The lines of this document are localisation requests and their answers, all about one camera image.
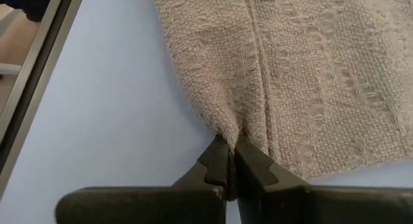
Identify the grey-brown terry towel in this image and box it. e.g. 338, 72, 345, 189
154, 0, 413, 182

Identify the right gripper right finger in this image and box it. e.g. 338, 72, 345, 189
234, 136, 413, 224

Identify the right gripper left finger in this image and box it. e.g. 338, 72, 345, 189
54, 135, 230, 224

